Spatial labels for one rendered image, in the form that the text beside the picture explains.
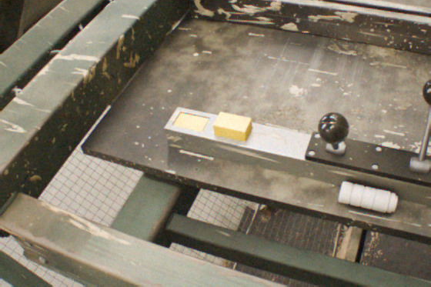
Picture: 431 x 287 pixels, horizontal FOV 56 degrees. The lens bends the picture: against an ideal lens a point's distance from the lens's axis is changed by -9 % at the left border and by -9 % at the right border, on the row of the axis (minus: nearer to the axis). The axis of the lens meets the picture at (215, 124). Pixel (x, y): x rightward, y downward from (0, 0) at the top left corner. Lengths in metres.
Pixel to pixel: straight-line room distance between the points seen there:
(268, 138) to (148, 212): 0.21
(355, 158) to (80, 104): 0.44
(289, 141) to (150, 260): 0.26
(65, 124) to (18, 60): 0.61
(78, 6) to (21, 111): 0.80
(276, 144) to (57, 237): 0.33
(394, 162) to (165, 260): 0.33
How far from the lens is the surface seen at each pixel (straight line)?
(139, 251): 0.55
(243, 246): 0.65
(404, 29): 0.89
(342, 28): 0.90
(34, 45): 1.35
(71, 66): 0.78
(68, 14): 1.45
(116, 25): 0.85
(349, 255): 1.85
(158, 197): 0.70
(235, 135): 0.64
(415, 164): 0.62
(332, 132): 0.51
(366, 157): 0.62
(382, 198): 0.61
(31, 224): 0.63
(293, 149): 0.63
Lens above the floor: 1.70
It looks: 6 degrees down
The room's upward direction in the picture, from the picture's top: 56 degrees counter-clockwise
